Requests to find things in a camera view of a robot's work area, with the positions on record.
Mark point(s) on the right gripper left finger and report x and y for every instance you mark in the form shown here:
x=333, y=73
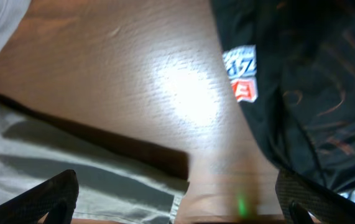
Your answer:
x=55, y=200

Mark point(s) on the black patterned shirt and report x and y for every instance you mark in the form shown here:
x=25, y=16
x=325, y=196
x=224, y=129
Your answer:
x=291, y=66

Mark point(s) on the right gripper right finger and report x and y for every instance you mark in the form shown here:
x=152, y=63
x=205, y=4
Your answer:
x=301, y=199

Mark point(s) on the khaki cargo shorts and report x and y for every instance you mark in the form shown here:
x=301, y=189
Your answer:
x=49, y=174

